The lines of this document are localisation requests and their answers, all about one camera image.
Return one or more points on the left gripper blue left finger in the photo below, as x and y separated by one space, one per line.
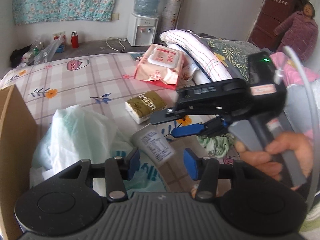
118 169

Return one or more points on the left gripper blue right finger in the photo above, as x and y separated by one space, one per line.
206 171

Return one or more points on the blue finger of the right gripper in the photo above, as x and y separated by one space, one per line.
215 127

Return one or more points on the green floral scrunchie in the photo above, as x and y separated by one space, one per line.
217 146

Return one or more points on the person right hand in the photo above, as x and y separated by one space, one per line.
263 160

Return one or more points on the grey star blanket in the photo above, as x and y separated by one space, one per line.
252 76

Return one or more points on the pink patchwork bedding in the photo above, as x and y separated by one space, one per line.
297 107

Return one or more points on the white plastic bag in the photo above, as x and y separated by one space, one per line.
76 133

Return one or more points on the green leaf pattern pillow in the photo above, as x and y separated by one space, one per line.
233 55

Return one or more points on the gold tissue pack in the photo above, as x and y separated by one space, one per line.
141 107

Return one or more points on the white checked quilt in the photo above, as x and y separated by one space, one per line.
205 59

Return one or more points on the red wet wipes pack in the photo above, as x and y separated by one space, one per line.
160 66

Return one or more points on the brown cardboard box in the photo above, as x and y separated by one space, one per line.
18 142

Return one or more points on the dark red wooden door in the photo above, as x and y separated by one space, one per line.
273 12

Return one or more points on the white water dispenser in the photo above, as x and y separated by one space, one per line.
141 30

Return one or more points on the rolled floral mat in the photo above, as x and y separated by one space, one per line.
170 15

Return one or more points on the red thermos bottle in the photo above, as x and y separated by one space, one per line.
74 40

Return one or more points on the clear plastic bag clutter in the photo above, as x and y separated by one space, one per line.
37 53

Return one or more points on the teal floral wall cloth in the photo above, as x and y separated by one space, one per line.
36 11

